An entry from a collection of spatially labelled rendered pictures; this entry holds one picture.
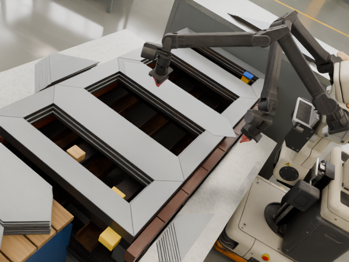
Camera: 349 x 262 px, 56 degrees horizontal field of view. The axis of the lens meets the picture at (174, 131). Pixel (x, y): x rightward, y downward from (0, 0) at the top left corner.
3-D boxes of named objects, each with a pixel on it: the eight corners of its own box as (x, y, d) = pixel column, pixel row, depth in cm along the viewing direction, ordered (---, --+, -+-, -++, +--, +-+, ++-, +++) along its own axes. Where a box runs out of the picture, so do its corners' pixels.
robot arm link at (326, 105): (285, 17, 124) (281, 15, 134) (254, 39, 129) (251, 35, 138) (340, 108, 136) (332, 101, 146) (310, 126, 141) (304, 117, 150)
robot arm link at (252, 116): (278, 103, 151) (264, 104, 158) (258, 96, 145) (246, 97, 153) (272, 129, 150) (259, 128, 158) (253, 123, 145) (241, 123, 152)
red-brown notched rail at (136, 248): (122, 258, 115) (126, 249, 111) (269, 91, 232) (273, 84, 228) (131, 265, 114) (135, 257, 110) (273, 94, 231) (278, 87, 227)
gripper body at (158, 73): (147, 75, 146) (150, 63, 140) (161, 64, 152) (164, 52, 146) (158, 83, 145) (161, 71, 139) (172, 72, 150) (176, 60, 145)
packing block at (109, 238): (97, 240, 115) (99, 234, 113) (107, 231, 119) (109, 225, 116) (110, 251, 114) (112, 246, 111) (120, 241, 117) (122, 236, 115)
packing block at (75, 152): (65, 156, 136) (66, 150, 134) (74, 150, 140) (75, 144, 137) (76, 165, 135) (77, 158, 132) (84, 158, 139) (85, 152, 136)
